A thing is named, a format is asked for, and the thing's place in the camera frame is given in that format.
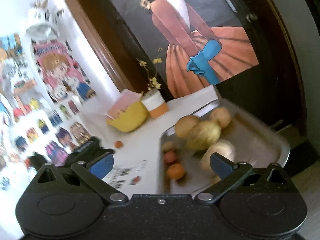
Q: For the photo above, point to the yellow spotted mango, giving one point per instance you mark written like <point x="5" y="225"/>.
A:
<point x="203" y="135"/>

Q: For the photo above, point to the colourful houses drawing sheet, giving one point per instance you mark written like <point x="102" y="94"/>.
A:
<point x="54" y="133"/>

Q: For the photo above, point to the colourful room scene poster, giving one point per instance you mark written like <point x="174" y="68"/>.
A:
<point x="18" y="84"/>

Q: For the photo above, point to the white orange cup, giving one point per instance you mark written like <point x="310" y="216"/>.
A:
<point x="155" y="104"/>

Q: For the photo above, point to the brown round fruit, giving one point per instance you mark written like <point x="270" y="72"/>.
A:
<point x="184" y="125"/>

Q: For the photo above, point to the white utensil holder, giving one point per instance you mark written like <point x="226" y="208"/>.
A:
<point x="43" y="23"/>

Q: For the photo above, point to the yellow lemon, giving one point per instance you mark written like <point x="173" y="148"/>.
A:
<point x="221" y="116"/>

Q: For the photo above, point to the silver metal tray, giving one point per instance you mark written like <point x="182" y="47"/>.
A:
<point x="253" y="142"/>

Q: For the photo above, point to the lady in orange dress poster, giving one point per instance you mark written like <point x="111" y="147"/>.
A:
<point x="191" y="43"/>

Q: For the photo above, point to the small orange fruit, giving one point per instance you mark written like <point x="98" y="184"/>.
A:
<point x="118" y="144"/>

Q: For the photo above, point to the small orange mandarin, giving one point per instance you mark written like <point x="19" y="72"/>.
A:
<point x="176" y="171"/>

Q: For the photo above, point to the red cherry tomato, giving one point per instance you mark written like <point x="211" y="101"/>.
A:
<point x="170" y="158"/>

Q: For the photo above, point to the pink paper packet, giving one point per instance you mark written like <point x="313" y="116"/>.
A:
<point x="126" y="99"/>

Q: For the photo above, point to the round door knob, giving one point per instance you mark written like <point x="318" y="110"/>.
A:
<point x="251" y="18"/>

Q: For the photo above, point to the cartoon girl with bear poster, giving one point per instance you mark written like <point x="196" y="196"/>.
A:
<point x="60" y="72"/>

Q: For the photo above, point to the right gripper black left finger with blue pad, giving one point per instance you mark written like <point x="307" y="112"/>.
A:
<point x="92" y="175"/>

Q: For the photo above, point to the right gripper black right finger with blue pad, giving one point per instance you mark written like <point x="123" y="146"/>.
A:
<point x="232" y="175"/>

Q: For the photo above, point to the yellow bowl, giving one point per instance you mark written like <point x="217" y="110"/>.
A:
<point x="131" y="119"/>

